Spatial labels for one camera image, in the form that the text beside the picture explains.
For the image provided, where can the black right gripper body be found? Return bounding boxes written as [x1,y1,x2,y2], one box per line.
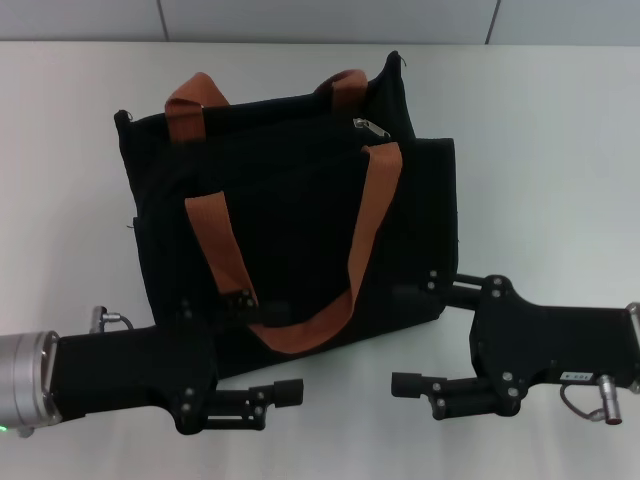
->
[468,273,640,417]

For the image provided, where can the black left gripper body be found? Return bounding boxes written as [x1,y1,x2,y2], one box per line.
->
[49,298,219,435]

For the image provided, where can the black bag with orange handles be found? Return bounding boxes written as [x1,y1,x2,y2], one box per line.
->
[113,49,460,369]

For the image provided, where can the silver zipper pull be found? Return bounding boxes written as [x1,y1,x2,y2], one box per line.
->
[352,117,392,142]

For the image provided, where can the left gripper cable with connector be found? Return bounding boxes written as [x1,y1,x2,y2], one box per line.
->
[90,305,135,334]

